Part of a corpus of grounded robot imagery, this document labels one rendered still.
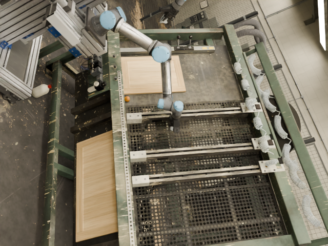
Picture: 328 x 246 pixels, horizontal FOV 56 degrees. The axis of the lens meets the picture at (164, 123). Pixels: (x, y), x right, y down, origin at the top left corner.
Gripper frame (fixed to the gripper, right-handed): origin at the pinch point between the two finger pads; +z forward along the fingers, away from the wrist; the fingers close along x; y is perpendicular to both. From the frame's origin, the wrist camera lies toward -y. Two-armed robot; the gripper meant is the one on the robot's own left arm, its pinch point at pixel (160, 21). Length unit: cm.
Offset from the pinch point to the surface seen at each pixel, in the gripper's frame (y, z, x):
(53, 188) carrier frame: -44, 109, -130
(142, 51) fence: 0.1, 30.6, -11.1
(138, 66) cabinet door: -1.9, 35.8, -27.8
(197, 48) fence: 47.6, 1.7, -6.0
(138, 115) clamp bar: -5, 37, -88
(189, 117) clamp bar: 35, 17, -88
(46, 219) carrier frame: -45, 113, -155
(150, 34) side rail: 7.2, 24.8, 13.4
